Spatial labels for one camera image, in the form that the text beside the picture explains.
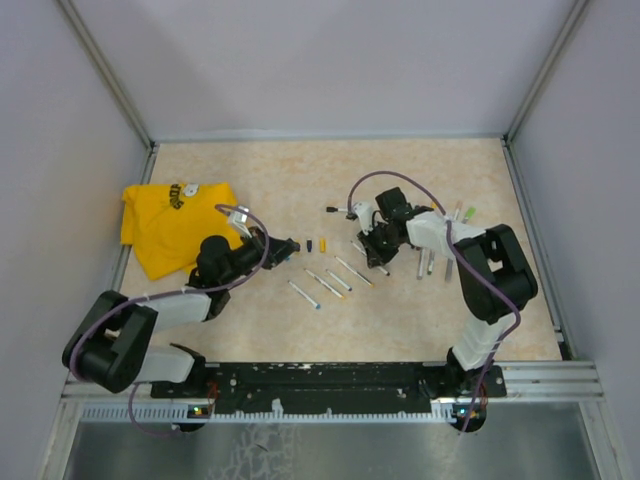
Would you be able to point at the pink capped white marker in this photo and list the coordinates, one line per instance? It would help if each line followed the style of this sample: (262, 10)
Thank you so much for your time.
(458, 209)

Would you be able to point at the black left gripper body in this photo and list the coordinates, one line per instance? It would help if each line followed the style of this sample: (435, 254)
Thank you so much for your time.
(258, 247)

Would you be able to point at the left corner aluminium post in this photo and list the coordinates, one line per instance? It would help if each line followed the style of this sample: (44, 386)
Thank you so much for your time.
(104, 70)

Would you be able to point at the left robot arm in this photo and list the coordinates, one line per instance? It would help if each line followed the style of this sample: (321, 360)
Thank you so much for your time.
(111, 347)

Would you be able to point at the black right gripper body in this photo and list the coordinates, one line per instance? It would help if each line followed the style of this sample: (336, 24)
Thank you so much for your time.
(380, 242)

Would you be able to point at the yellow t-shirt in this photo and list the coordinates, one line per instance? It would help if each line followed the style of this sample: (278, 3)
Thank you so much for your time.
(166, 224)

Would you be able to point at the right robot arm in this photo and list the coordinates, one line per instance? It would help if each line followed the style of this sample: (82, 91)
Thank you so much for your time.
(496, 278)

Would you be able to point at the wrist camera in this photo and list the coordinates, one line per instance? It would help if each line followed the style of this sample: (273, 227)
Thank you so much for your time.
(237, 220)
(363, 212)

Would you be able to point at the purple grey marker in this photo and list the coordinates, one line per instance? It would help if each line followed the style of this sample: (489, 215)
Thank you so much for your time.
(449, 270)

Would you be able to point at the blue eraser-cap white marker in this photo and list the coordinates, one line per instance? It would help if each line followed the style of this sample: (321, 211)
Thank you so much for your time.
(339, 280)

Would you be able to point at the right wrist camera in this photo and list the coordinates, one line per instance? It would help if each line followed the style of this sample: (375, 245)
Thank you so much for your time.
(363, 212)

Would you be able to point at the dark blue capped marker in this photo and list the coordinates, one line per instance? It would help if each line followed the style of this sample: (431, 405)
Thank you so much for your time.
(363, 253)

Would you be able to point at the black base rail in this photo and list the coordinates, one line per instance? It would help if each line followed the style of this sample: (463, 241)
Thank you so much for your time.
(318, 388)

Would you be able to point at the dark green capped marker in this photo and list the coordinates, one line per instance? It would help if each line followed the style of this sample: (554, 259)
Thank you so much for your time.
(430, 262)

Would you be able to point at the lime green capped marker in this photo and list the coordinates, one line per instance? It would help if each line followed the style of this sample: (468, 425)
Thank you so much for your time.
(468, 214)

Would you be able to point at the yellow capped clear pen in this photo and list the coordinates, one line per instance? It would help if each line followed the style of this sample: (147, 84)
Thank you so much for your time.
(354, 271)

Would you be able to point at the right corner aluminium post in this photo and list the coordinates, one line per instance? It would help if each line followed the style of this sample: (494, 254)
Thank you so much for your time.
(561, 43)

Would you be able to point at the corner aluminium post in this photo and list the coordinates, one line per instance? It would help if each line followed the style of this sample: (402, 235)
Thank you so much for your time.
(104, 70)
(561, 43)

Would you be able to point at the black eraser-cap white marker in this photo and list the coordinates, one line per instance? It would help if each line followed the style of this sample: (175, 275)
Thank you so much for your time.
(333, 209)

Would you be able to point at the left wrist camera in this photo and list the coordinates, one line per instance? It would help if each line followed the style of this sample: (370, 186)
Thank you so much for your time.
(237, 220)

